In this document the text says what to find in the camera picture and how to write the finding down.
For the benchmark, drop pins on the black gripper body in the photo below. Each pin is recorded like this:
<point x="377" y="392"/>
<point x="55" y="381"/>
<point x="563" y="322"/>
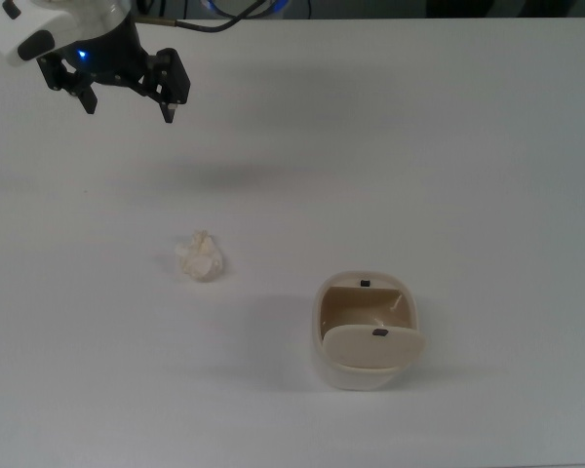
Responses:
<point x="117" y="58"/>

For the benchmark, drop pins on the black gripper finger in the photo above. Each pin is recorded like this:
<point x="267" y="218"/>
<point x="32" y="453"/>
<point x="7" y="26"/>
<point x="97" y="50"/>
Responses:
<point x="173" y="73"/>
<point x="73" y="83"/>

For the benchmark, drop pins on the white paper trash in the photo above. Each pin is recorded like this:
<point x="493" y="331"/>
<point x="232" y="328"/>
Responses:
<point x="200" y="258"/>

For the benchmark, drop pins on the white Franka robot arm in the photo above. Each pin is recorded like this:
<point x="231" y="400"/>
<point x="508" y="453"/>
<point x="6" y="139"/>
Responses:
<point x="2" y="34"/>

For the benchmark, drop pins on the cream swing bin lid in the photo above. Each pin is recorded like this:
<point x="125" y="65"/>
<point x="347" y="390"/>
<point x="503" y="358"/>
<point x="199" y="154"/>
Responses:
<point x="370" y="348"/>

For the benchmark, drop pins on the small cream plastic bin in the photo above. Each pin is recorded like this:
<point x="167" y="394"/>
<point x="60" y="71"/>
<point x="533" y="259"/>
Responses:
<point x="356" y="378"/>

